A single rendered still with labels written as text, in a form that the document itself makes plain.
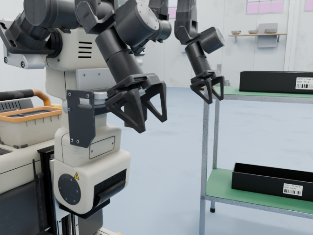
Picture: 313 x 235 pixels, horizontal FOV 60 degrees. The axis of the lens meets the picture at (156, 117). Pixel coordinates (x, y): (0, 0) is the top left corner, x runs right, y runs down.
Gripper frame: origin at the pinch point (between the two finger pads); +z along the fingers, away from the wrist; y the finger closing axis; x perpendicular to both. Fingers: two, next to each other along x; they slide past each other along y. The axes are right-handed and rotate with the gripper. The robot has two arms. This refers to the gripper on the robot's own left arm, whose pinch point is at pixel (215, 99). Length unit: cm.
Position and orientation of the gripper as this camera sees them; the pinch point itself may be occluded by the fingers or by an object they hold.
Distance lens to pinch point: 91.6
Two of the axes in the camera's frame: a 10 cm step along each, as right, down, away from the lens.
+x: -7.3, 3.5, 5.8
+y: 5.6, -1.7, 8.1
